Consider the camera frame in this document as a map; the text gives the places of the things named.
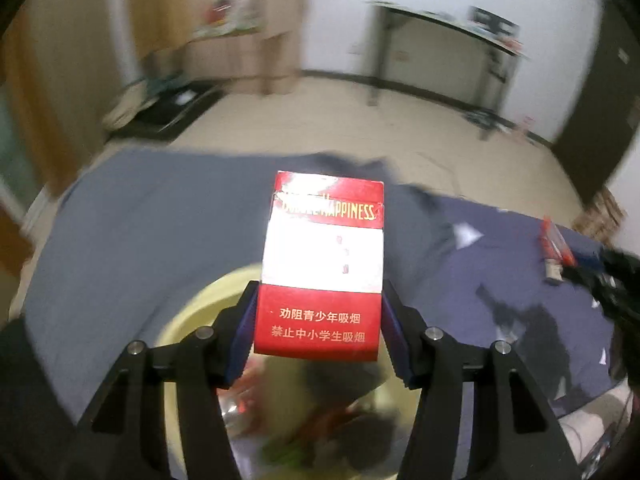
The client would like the cardboard boxes pile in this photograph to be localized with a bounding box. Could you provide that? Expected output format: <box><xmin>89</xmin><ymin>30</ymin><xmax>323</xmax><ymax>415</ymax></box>
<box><xmin>572</xmin><ymin>186</ymin><xmax>626</xmax><ymax>246</ymax></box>

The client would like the dark brown door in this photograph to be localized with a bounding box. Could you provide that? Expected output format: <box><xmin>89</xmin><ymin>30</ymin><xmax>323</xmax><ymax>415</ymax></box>
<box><xmin>552</xmin><ymin>0</ymin><xmax>639</xmax><ymax>205</ymax></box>

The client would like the wooden cabinet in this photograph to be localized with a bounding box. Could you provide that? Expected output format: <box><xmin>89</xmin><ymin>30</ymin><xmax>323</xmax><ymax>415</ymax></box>
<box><xmin>112</xmin><ymin>0</ymin><xmax>307</xmax><ymax>96</ymax></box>

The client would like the blue tablecloth with triangles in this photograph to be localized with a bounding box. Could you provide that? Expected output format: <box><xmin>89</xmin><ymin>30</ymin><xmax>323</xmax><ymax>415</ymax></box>
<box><xmin>385</xmin><ymin>185</ymin><xmax>615</xmax><ymax>416</ymax></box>

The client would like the red silver cigarette box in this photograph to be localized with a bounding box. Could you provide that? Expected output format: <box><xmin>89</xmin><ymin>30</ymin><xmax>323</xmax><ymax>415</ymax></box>
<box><xmin>539</xmin><ymin>217</ymin><xmax>577</xmax><ymax>285</ymax></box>

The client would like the grey blanket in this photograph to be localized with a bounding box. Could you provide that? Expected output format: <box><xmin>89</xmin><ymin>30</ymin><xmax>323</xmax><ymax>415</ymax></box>
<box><xmin>23</xmin><ymin>148</ymin><xmax>456</xmax><ymax>420</ymax></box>

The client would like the red Double Happiness cigarette box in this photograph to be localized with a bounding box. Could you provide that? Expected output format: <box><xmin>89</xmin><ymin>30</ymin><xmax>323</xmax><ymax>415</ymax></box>
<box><xmin>254</xmin><ymin>171</ymin><xmax>385</xmax><ymax>362</ymax></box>

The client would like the black folding table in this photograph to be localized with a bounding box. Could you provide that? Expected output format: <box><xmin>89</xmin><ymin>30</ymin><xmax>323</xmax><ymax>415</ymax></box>
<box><xmin>367</xmin><ymin>1</ymin><xmax>525</xmax><ymax>141</ymax></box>

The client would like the black suitcase on floor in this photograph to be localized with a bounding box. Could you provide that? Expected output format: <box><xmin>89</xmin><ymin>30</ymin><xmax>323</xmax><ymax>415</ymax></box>
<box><xmin>107</xmin><ymin>79</ymin><xmax>226</xmax><ymax>142</ymax></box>

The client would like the yellow plastic basin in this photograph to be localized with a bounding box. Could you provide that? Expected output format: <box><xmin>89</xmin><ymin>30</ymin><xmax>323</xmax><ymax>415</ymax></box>
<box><xmin>155</xmin><ymin>263</ymin><xmax>419</xmax><ymax>477</ymax></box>

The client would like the black grey foam cylinder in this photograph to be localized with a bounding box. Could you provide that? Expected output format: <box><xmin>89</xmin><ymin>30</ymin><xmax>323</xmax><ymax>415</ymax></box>
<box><xmin>295</xmin><ymin>361</ymin><xmax>397</xmax><ymax>472</ymax></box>

